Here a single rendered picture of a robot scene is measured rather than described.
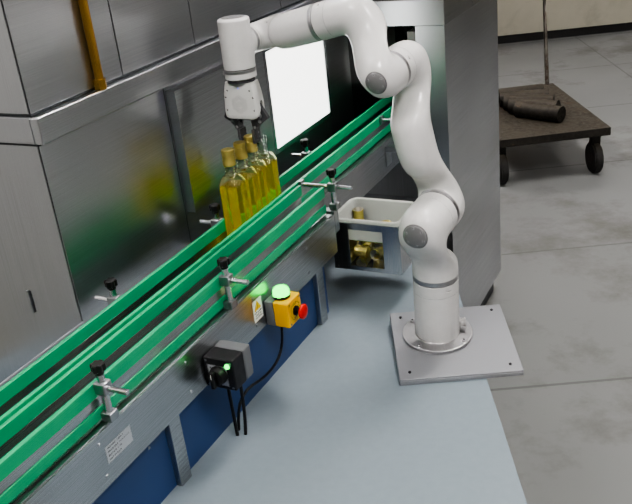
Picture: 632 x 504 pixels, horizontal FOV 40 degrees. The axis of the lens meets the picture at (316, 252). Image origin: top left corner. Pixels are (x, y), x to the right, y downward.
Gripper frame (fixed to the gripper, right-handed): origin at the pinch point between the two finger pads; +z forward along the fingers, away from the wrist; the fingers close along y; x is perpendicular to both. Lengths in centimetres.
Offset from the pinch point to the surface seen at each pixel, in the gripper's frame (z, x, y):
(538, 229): 133, 243, 27
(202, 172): 8.9, -7.3, -12.2
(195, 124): -4.7, -6.7, -12.2
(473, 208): 74, 130, 24
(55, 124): -20, -56, -14
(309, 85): 3, 62, -12
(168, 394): 34, -71, 15
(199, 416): 48, -60, 13
